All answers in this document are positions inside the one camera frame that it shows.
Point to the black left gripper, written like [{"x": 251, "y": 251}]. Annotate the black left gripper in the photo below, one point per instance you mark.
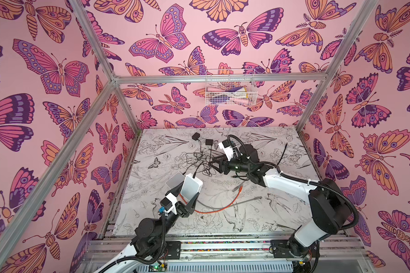
[{"x": 184, "y": 211}]

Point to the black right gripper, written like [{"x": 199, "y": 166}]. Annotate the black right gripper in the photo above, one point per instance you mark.
[{"x": 224, "y": 164}]

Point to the white network switch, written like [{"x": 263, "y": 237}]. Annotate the white network switch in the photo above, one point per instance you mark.
[
  {"x": 175, "y": 183},
  {"x": 191, "y": 186}
]

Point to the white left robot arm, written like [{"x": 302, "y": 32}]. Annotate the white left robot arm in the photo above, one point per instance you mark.
[{"x": 149, "y": 244}]

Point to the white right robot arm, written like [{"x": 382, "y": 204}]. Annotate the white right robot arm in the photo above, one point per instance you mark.
[{"x": 331, "y": 210}]

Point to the black power adapter left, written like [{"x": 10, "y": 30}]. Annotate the black power adapter left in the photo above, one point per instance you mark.
[{"x": 196, "y": 136}]

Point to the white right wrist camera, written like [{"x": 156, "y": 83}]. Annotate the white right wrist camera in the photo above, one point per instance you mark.
[{"x": 227, "y": 148}]

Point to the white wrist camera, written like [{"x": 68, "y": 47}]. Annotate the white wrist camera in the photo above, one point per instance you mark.
[
  {"x": 227, "y": 148},
  {"x": 168, "y": 205}
]

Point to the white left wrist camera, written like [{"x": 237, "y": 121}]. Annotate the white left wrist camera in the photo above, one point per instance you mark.
[{"x": 168, "y": 205}]

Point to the grey slotted cable duct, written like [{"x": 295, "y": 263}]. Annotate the grey slotted cable duct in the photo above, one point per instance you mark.
[{"x": 230, "y": 267}]

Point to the wire basket on wall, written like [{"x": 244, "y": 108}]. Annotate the wire basket on wall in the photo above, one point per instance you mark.
[{"x": 227, "y": 87}]

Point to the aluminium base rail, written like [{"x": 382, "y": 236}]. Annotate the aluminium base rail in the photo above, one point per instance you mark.
[{"x": 336, "y": 254}]

